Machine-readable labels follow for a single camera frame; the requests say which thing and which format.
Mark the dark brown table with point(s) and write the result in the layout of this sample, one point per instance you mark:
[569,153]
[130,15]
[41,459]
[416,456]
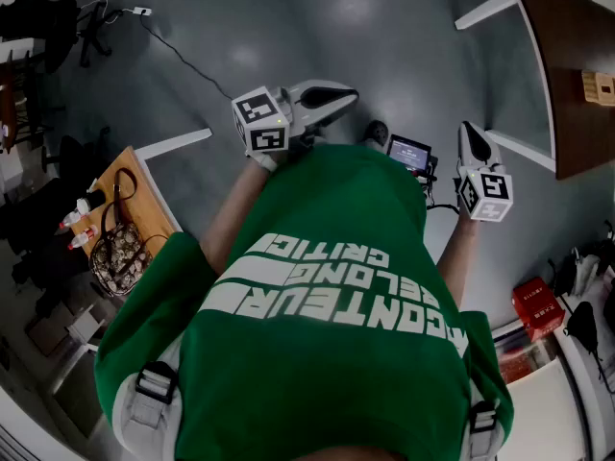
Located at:
[581,41]

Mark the red box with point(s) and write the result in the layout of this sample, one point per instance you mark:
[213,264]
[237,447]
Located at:
[538,308]

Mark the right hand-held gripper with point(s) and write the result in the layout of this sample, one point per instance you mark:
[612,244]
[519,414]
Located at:
[490,195]

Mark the small wooden box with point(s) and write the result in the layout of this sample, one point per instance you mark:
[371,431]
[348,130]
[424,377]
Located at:
[598,88]

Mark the black shoe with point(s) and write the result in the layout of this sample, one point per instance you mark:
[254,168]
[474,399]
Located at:
[377,132]

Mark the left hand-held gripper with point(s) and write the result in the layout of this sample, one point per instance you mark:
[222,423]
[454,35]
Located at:
[269,123]

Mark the white power strip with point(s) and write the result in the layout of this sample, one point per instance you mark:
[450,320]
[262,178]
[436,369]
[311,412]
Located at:
[142,11]

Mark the person's left forearm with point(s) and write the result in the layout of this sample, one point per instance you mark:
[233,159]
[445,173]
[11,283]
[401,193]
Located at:
[230,219]

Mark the green shirt person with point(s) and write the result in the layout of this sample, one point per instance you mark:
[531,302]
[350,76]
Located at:
[312,305]

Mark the white storage shelf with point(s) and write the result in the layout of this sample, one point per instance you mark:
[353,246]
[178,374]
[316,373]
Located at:
[543,401]

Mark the small black monitor screen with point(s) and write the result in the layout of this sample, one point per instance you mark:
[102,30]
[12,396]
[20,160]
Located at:
[408,154]

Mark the person's right forearm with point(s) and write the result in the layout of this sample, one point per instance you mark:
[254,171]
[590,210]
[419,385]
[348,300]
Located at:
[459,257]

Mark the white bottle red cap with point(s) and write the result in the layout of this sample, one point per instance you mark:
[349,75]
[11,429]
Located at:
[74,215]
[82,239]

